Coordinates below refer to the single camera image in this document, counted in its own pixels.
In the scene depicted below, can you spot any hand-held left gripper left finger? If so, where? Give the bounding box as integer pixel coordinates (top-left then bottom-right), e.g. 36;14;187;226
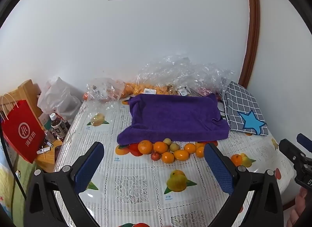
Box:
23;141;105;227

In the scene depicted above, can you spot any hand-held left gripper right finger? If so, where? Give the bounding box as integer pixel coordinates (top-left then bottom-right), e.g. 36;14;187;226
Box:
203;142;284;227

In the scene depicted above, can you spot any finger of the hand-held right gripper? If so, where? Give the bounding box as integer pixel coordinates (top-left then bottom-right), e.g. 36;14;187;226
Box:
297;134;312;155
279;139;312;167

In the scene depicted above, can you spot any large mandarin orange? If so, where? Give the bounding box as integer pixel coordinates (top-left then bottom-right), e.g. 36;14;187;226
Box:
138;140;153;155

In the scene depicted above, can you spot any person's right hand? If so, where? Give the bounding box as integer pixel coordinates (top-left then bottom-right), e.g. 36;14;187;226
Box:
286;187;309;227

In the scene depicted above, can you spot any wooden stool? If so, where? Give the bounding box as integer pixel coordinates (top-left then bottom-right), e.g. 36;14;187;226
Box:
35;139;64;172

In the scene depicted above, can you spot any red tomato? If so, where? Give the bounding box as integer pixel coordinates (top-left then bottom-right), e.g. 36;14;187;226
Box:
129;143;143;157

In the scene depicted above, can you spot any dark drink bottle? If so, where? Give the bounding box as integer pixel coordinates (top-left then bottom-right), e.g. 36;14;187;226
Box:
50;113;69;140

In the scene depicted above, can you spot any checked cloth with blue star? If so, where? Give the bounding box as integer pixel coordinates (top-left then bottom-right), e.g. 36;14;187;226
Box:
223;81;269;136

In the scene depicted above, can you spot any purple towel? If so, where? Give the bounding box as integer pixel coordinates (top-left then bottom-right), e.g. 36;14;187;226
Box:
117;93;230;146

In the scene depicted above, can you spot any red paper bag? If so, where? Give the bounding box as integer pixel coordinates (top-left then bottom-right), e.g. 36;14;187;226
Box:
0;93;45;164

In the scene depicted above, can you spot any white plastic bag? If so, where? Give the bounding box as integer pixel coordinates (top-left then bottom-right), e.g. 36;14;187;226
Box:
37;77;82;120

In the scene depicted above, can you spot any green patterned blanket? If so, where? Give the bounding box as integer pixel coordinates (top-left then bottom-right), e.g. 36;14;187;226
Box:
0;149;37;225

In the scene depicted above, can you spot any pile of small oranges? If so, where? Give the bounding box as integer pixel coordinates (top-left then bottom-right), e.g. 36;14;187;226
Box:
121;82;171;96

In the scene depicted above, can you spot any wooden chair back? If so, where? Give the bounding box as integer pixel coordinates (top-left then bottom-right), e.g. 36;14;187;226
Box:
0;79;44;125

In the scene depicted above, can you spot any large clear plastic bag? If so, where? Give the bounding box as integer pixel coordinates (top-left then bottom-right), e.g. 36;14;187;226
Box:
135;55;203;96

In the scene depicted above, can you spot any brown wooden door frame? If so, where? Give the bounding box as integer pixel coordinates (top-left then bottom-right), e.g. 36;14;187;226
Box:
238;0;261;88

